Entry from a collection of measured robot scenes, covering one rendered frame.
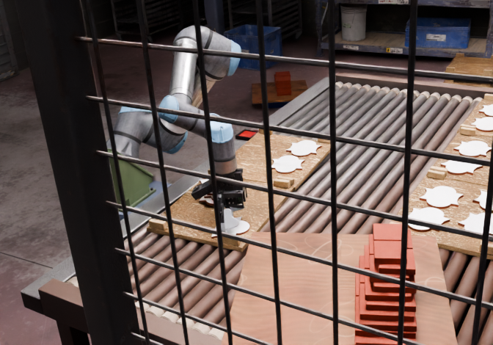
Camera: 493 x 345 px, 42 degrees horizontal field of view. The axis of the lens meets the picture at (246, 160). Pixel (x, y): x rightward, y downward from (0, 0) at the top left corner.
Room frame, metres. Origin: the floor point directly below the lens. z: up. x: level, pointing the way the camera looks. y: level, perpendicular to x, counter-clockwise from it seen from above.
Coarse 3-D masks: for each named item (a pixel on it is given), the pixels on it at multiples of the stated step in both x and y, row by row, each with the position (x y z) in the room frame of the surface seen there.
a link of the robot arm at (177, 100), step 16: (192, 32) 2.12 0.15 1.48; (208, 32) 2.16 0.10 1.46; (176, 64) 1.99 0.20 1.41; (192, 64) 2.00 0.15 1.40; (176, 80) 1.90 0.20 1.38; (192, 80) 1.93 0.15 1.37; (176, 96) 1.83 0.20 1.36; (192, 96) 1.88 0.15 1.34; (160, 112) 1.78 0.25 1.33; (192, 128) 1.79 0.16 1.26
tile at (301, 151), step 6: (294, 144) 2.33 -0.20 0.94; (300, 144) 2.33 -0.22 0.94; (306, 144) 2.32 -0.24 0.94; (312, 144) 2.32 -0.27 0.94; (288, 150) 2.28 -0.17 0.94; (294, 150) 2.27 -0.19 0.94; (300, 150) 2.26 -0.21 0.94; (306, 150) 2.26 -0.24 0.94; (312, 150) 2.26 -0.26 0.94; (300, 156) 2.22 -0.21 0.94
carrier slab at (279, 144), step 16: (256, 144) 2.38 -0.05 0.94; (272, 144) 2.37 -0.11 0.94; (288, 144) 2.36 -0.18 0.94; (320, 144) 2.33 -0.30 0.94; (240, 160) 2.24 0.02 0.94; (256, 160) 2.23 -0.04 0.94; (272, 160) 2.21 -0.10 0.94; (320, 160) 2.19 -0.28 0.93; (256, 176) 2.09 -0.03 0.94; (272, 176) 2.08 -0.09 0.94; (288, 176) 2.07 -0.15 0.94; (304, 176) 2.06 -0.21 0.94
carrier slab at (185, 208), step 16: (256, 192) 1.96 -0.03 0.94; (176, 208) 1.89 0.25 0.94; (192, 208) 1.88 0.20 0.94; (208, 208) 1.87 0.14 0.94; (224, 208) 1.86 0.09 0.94; (256, 208) 1.85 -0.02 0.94; (176, 224) 1.79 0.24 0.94; (208, 224) 1.77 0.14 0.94; (256, 224) 1.75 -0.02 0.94; (192, 240) 1.70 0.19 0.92; (208, 240) 1.68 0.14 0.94
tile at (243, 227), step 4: (240, 220) 1.77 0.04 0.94; (240, 224) 1.74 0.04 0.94; (244, 224) 1.74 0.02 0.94; (248, 224) 1.74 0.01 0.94; (232, 228) 1.72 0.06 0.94; (236, 228) 1.72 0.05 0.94; (240, 228) 1.72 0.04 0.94; (244, 228) 1.71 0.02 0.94; (248, 228) 1.71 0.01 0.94; (228, 232) 1.70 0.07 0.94; (232, 232) 1.70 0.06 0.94; (236, 232) 1.70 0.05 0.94; (240, 232) 1.69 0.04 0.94; (244, 232) 1.70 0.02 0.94; (212, 236) 1.68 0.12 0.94; (216, 236) 1.69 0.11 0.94
